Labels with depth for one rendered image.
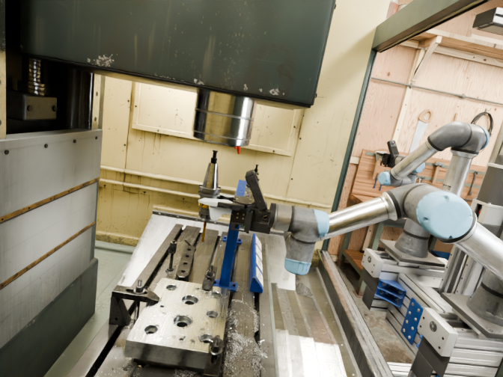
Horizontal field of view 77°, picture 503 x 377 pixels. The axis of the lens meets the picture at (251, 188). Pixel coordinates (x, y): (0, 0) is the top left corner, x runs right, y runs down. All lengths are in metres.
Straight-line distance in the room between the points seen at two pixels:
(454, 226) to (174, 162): 1.47
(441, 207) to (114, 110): 1.69
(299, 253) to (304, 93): 0.43
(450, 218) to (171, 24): 0.81
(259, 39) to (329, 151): 1.26
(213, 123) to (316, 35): 0.30
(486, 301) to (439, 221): 0.48
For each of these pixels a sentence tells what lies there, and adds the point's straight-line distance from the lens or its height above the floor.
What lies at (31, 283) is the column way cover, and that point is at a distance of 1.06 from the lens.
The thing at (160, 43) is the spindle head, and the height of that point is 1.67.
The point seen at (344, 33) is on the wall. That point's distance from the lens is 1.96.
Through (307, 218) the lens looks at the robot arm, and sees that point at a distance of 0.87.
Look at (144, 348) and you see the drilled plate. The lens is 0.88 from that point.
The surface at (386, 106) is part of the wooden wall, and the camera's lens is 3.79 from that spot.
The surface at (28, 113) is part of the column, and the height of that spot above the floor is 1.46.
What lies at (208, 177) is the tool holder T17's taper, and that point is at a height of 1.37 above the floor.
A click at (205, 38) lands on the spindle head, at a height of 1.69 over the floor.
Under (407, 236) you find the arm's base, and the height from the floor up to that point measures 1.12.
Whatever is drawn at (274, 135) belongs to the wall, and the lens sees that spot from 1.86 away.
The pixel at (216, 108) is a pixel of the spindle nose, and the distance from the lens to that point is 0.77.
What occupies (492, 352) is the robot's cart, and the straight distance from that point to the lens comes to 1.42.
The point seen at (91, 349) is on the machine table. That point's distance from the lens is 1.00.
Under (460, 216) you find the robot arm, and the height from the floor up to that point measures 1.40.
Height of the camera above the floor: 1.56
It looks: 13 degrees down
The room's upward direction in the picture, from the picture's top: 10 degrees clockwise
